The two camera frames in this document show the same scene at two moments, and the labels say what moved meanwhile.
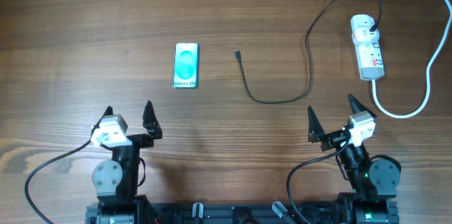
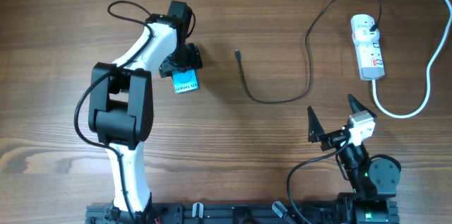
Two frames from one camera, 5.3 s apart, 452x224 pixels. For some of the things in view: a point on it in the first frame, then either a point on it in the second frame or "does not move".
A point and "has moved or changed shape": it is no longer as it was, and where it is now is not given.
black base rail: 243,213 does not move
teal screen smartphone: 186,66 has moved or changed shape
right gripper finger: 315,129 does not move
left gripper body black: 135,139 -> 181,63
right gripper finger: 356,107 does not move
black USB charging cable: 373,28 does not move
